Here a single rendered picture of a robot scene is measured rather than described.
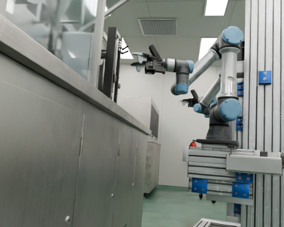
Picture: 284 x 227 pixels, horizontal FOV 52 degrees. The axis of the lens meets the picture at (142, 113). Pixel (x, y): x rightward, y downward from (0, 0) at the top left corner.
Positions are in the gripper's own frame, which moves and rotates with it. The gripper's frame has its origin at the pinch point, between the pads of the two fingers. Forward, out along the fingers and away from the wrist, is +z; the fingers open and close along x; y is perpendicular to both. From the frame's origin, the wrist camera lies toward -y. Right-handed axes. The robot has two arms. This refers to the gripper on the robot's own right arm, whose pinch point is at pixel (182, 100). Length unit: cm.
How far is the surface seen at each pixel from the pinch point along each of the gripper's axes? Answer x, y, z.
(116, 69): -105, -12, -35
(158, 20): 108, -142, 131
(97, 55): -152, -3, -85
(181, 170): 279, 122, 239
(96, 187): -156, 45, -88
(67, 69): -181, 10, -115
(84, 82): -173, 12, -108
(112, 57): -113, -17, -42
